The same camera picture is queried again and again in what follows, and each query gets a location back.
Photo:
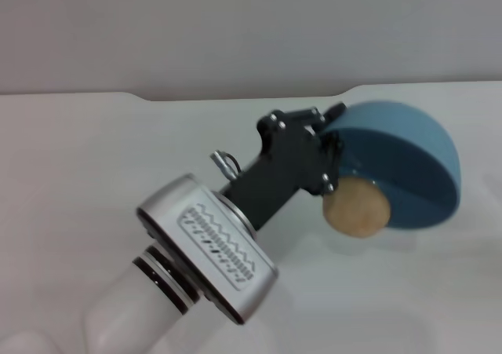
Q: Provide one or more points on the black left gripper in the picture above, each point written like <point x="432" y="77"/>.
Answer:
<point x="286" y="161"/>

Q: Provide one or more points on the beige egg yolk pastry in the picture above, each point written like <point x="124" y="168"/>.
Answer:
<point x="357" y="209"/>

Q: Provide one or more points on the blue ceramic bowl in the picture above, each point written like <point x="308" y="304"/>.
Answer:
<point x="412" y="161"/>

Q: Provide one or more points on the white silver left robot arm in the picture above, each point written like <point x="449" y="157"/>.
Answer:
<point x="129" y="314"/>

